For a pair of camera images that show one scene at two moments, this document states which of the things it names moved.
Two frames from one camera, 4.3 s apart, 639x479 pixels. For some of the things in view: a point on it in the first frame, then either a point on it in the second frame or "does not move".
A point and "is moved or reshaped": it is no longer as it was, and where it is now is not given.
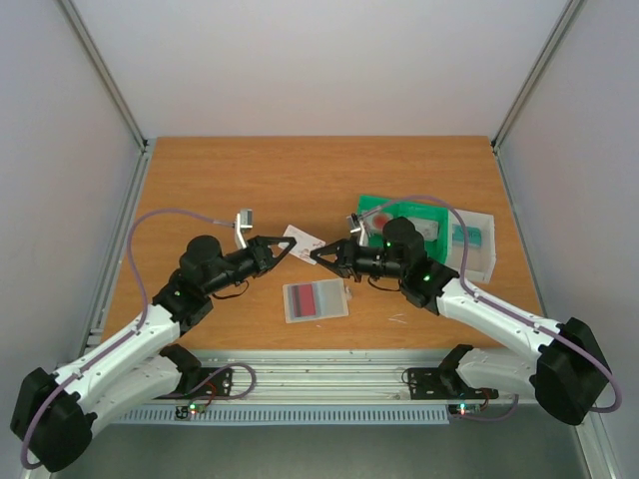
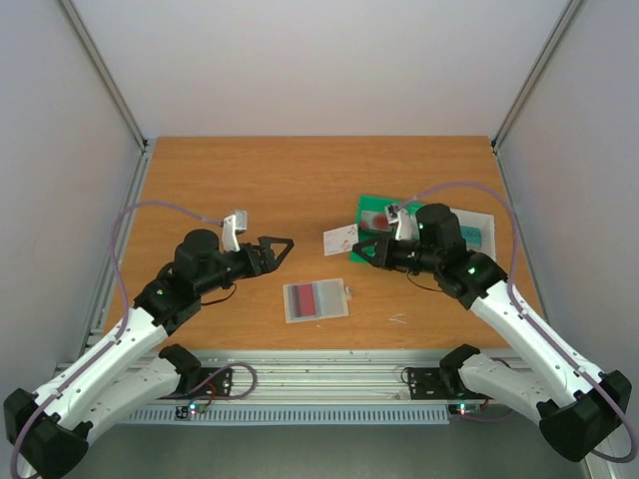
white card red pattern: x=306 y=243 is moved or reshaped
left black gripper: x=263 y=253 does not move
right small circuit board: x=464 y=409 does not move
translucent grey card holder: x=316 y=300 does not move
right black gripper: x=347 y=258 → x=386 y=250
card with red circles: x=374 y=223 does not move
